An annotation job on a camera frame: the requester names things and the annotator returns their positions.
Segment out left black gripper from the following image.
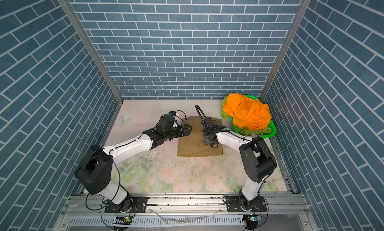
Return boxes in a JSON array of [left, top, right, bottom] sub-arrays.
[[163, 122, 193, 140]]

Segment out tan drawstring shorts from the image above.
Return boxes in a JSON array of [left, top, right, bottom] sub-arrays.
[[178, 116, 223, 157]]

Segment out orange shorts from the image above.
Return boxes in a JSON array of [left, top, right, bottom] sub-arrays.
[[222, 93, 272, 130]]

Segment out green perforated plastic basket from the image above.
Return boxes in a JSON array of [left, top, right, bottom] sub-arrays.
[[221, 93, 277, 138]]

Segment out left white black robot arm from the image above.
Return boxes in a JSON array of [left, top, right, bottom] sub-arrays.
[[75, 114, 193, 211]]

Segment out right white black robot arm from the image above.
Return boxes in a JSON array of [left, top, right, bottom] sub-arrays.
[[202, 117, 277, 211]]

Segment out light green garment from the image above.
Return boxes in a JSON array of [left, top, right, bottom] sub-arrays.
[[221, 97, 276, 137]]

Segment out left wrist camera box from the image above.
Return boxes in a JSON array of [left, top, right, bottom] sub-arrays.
[[169, 111, 180, 118]]

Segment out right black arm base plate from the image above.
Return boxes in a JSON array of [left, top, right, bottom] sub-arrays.
[[222, 196, 268, 213]]

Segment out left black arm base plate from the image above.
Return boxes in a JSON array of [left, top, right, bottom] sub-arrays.
[[105, 197, 148, 214]]

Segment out aluminium front rail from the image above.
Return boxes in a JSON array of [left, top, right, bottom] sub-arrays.
[[62, 192, 310, 216]]

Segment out right aluminium corner post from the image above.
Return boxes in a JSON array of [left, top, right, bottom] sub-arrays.
[[259, 0, 312, 102]]

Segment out aluminium corner post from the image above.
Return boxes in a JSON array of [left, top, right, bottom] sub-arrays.
[[259, 0, 312, 102], [57, 0, 124, 104]]

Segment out left aluminium corner post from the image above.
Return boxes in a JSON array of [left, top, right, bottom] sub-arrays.
[[57, 0, 124, 104]]

